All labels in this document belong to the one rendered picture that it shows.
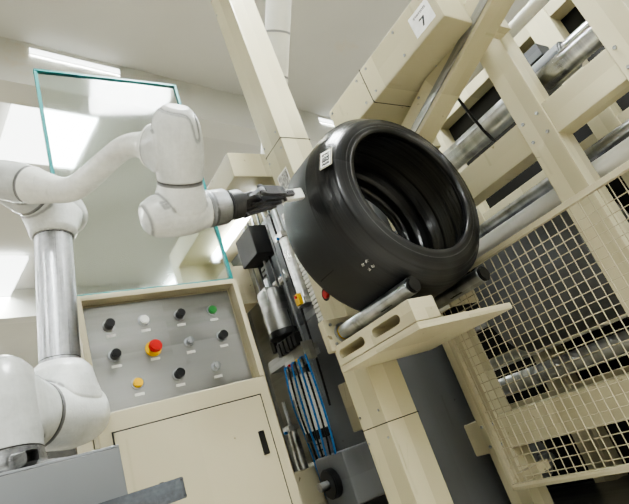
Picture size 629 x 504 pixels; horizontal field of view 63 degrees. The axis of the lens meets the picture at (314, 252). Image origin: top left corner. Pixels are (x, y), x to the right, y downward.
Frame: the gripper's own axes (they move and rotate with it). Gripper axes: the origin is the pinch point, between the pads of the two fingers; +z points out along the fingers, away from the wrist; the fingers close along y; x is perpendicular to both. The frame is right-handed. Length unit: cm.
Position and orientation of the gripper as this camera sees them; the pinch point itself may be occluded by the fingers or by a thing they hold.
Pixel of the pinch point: (292, 195)
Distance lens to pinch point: 139.0
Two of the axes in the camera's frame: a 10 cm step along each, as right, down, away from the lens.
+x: 4.3, 8.6, -2.6
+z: 7.7, -2.0, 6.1
